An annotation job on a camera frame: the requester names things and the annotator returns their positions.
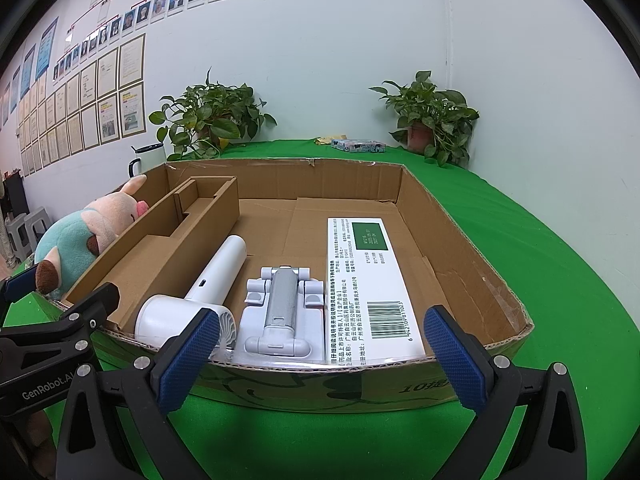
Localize brown cardboard divider insert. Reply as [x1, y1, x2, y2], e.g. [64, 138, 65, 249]
[62, 176, 240, 331]

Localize person's left hand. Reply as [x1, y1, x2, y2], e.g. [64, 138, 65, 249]
[15, 406, 58, 480]

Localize white barcode carton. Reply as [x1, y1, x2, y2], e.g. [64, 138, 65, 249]
[325, 217, 440, 366]

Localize black cabinet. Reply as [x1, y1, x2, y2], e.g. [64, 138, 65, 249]
[0, 176, 29, 217]

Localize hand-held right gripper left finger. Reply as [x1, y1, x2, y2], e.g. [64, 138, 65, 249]
[56, 307, 221, 480]

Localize white mug with black handle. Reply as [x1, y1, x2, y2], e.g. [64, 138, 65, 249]
[129, 144, 167, 178]

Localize grey plastic stools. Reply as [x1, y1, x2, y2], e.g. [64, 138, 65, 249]
[5, 207, 51, 264]

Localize bushy potted green plant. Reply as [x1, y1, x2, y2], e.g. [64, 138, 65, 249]
[149, 67, 277, 162]

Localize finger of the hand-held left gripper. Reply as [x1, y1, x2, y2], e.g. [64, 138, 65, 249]
[54, 282, 121, 348]
[0, 261, 45, 307]

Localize green plant in terracotta pot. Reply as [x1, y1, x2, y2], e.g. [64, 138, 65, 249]
[370, 71, 480, 168]

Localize blue patterned tissue pack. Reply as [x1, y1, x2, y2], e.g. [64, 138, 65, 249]
[336, 138, 387, 154]

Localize pink and teal plush toy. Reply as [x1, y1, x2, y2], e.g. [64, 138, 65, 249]
[34, 175, 150, 302]

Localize white folding phone stand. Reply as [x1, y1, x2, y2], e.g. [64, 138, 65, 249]
[235, 265, 328, 363]

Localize row of portrait photos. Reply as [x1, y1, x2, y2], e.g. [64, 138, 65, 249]
[52, 0, 280, 81]

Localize row of blue wall posters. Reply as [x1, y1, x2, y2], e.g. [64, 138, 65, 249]
[0, 17, 60, 127]

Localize brown cardboard box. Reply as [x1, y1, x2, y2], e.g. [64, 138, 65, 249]
[42, 157, 535, 413]

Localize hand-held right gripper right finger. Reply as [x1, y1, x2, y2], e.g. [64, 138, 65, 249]
[424, 305, 587, 480]

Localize wall of framed certificates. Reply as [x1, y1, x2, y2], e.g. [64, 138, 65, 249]
[17, 34, 147, 176]

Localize white handheld fan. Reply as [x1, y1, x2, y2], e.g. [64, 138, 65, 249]
[134, 235, 247, 363]

